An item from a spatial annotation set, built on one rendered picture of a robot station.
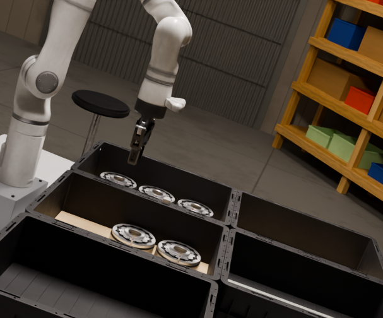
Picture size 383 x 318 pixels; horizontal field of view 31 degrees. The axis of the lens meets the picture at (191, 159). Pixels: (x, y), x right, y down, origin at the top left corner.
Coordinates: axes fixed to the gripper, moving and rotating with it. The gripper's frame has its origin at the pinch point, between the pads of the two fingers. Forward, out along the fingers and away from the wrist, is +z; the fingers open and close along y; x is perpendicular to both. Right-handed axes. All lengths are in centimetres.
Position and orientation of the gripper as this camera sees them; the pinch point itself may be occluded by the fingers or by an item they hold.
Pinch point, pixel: (135, 155)
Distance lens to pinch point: 167.4
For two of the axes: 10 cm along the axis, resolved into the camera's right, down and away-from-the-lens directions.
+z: -3.1, 9.2, 2.5
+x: 9.4, 3.3, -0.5
